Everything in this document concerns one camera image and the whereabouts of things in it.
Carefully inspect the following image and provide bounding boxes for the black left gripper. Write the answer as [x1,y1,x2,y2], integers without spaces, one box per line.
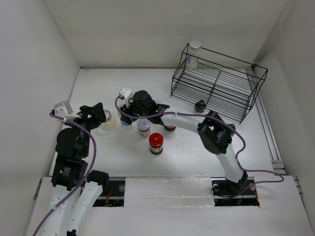
[65,101,105,155]

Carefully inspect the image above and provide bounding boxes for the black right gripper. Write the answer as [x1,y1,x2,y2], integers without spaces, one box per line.
[119,96,149,124]

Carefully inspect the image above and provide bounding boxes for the round clear glass jar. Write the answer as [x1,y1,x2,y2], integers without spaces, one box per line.
[100,110,117,131]

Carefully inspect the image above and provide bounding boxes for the white lid jar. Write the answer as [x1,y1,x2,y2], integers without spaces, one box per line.
[137,119,151,137]

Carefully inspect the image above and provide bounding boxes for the blue label spice jar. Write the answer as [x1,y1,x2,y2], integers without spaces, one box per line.
[120,117,133,126]

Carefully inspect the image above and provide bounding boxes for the red lid sauce jar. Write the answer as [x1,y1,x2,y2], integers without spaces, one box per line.
[164,125,176,132]
[149,133,164,155]

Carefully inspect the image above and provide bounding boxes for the black cap white spice bottle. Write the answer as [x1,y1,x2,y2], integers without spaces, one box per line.
[194,100,206,113]

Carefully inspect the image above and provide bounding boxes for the silver lid spice jar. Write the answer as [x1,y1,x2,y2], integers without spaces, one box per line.
[186,40,201,69]

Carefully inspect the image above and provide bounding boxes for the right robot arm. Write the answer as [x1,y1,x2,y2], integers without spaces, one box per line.
[116,88,248,195]

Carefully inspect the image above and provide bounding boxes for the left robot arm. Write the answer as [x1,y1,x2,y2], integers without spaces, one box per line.
[33,101,110,236]

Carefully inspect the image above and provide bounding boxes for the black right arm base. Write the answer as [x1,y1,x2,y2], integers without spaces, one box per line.
[210,177,260,207]

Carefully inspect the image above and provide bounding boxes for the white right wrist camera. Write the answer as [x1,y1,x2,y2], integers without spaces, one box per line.
[119,88,133,102]

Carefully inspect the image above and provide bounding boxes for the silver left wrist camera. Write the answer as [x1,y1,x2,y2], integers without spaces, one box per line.
[53,101,73,118]

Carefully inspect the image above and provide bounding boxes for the red wires left base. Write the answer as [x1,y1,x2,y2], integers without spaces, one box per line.
[105,186,114,205]

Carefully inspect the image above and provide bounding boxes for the black wire rack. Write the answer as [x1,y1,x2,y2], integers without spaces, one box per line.
[170,43,268,124]

